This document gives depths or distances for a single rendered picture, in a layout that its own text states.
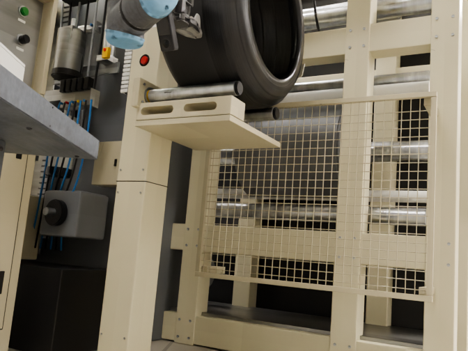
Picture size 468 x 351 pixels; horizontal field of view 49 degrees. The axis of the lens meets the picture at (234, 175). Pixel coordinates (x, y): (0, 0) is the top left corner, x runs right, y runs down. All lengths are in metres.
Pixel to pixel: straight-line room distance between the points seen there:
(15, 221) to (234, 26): 0.96
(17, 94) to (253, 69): 1.00
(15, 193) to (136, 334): 0.62
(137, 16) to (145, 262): 0.91
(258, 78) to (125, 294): 0.83
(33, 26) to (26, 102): 1.30
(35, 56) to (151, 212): 0.70
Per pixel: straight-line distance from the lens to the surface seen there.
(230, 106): 1.54
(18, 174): 1.87
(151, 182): 1.81
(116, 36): 1.25
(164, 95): 1.72
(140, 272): 1.79
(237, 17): 1.57
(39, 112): 0.79
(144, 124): 1.70
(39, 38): 2.06
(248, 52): 1.59
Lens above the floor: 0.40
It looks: 9 degrees up
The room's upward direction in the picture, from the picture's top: 5 degrees clockwise
